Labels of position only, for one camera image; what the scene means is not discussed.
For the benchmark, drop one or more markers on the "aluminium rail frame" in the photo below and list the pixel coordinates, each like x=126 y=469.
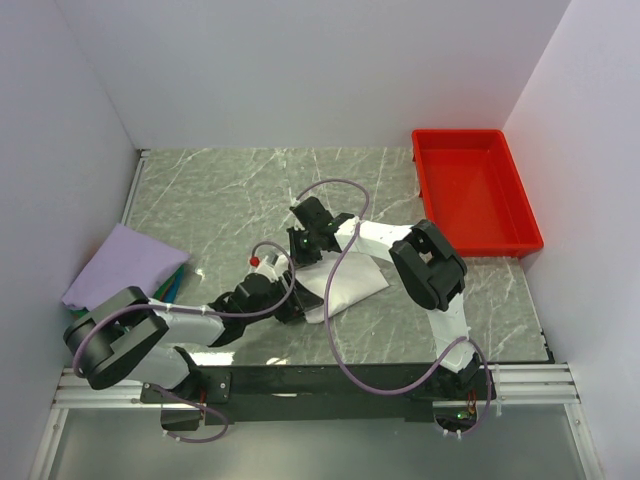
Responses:
x=517 y=384

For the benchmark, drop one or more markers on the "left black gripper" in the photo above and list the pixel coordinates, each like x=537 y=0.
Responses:
x=300 y=300

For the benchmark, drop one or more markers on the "folded green t-shirt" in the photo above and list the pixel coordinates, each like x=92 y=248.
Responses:
x=169 y=289

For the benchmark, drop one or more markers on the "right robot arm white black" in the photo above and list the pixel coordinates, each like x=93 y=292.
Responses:
x=431 y=271

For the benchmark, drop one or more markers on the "red plastic bin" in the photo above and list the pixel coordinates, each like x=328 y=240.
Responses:
x=471 y=189

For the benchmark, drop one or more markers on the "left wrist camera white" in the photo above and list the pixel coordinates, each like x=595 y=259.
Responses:
x=270 y=265

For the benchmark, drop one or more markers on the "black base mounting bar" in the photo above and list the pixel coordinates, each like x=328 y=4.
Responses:
x=323 y=392

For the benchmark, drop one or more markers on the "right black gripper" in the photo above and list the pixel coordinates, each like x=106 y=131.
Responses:
x=298 y=257

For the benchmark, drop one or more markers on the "folded lavender t-shirt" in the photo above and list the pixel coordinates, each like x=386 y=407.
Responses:
x=126 y=258

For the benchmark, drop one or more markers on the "white t-shirt red print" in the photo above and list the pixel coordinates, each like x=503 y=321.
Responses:
x=357 y=277

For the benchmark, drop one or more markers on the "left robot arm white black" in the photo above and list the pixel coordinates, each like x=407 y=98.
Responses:
x=131 y=336

